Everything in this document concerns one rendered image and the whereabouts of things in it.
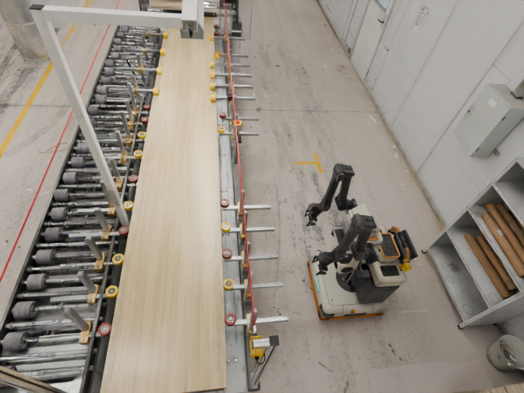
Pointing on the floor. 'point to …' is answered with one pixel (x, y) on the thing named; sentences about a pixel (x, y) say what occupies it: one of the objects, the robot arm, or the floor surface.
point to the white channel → (118, 17)
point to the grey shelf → (460, 291)
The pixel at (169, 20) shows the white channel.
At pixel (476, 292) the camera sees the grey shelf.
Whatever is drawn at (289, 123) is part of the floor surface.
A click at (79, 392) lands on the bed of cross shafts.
